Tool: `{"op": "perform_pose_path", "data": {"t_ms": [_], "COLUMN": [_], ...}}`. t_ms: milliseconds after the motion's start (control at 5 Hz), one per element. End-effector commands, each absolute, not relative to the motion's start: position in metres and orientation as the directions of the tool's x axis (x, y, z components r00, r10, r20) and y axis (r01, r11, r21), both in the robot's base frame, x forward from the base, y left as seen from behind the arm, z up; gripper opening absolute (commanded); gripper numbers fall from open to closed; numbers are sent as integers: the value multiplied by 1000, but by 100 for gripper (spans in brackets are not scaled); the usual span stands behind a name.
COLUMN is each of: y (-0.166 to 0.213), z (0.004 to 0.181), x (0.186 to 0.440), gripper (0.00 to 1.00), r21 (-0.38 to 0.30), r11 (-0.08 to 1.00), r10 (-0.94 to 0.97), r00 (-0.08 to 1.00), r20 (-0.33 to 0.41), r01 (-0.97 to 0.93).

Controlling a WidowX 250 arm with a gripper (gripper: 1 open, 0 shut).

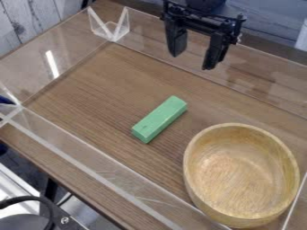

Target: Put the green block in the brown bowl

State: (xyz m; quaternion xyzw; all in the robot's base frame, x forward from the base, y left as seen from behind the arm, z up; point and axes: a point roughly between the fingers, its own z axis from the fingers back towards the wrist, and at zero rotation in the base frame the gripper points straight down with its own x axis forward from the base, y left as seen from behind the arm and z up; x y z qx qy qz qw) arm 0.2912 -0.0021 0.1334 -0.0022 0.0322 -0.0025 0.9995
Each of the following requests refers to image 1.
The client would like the clear acrylic enclosure wall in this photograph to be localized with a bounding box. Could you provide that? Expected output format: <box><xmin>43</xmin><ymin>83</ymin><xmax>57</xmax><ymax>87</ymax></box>
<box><xmin>0</xmin><ymin>1</ymin><xmax>307</xmax><ymax>230</ymax></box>

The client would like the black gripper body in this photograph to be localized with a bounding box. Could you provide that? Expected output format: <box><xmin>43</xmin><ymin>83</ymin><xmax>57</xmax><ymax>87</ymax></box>
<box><xmin>160</xmin><ymin>0</ymin><xmax>246</xmax><ymax>44</ymax></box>

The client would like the green rectangular block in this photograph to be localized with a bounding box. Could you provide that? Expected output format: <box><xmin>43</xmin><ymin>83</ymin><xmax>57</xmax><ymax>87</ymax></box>
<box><xmin>132</xmin><ymin>96</ymin><xmax>187</xmax><ymax>144</ymax></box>

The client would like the black table leg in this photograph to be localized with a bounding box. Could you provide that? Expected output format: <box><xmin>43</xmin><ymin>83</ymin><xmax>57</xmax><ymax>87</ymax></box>
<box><xmin>44</xmin><ymin>179</ymin><xmax>59</xmax><ymax>201</ymax></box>

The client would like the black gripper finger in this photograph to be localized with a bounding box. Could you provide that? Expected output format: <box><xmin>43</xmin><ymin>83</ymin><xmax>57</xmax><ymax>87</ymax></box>
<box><xmin>164</xmin><ymin>19</ymin><xmax>187</xmax><ymax>58</ymax></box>
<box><xmin>202</xmin><ymin>32</ymin><xmax>231</xmax><ymax>70</ymax></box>

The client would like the black cable lower left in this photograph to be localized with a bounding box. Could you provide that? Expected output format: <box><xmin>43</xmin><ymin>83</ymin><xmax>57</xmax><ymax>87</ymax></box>
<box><xmin>0</xmin><ymin>195</ymin><xmax>56</xmax><ymax>230</ymax></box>

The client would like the brown wooden bowl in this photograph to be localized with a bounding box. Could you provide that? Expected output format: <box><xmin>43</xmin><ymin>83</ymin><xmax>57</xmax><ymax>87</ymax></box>
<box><xmin>183</xmin><ymin>123</ymin><xmax>300</xmax><ymax>228</ymax></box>

